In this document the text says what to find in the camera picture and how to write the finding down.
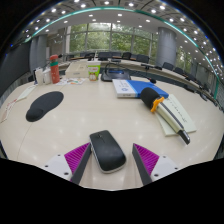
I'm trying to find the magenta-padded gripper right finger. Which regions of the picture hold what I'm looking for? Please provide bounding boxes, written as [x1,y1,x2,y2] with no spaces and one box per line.
[131,143,183,187]

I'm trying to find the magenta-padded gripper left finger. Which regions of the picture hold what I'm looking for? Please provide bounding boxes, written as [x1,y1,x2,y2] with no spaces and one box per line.
[42,142,93,186]

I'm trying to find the black computer mouse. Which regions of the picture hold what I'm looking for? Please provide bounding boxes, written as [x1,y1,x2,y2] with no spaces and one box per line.
[89,129,128,174]

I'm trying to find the black mouse pad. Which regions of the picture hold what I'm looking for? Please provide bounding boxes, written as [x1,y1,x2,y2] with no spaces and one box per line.
[25,90,65,123]

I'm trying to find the pale green notebook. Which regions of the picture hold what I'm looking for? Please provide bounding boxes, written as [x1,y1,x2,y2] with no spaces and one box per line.
[154,93,198,137]

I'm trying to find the blue and white book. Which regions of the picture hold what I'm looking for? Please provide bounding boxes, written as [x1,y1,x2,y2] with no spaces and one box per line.
[111,78,170,99]

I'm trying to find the colourful sticker sheet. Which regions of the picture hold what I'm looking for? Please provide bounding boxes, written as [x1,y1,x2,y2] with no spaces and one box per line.
[56,77,87,86]

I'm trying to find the white cardboard box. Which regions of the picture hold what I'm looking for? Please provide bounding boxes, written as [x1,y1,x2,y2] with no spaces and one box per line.
[64,62,89,80]

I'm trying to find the green printed paper cup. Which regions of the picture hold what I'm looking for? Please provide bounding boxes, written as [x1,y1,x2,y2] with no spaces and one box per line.
[86,60,102,82]

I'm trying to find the red bottle with green band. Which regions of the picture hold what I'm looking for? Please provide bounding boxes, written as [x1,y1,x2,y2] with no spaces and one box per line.
[49,54,61,85]

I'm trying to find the tall white cup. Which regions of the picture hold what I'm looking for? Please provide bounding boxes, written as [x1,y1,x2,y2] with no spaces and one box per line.
[34,67,45,85]

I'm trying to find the row of dark office chairs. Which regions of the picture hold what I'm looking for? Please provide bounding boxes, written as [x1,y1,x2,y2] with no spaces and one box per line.
[66,50,221,101]

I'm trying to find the group of ceiling lights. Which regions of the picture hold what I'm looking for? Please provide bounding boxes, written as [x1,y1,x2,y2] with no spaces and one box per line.
[19,0,224,79]

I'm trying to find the handheld microphone with orange ring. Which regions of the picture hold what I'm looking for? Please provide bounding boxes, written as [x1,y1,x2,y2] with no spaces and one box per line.
[139,87,192,146]

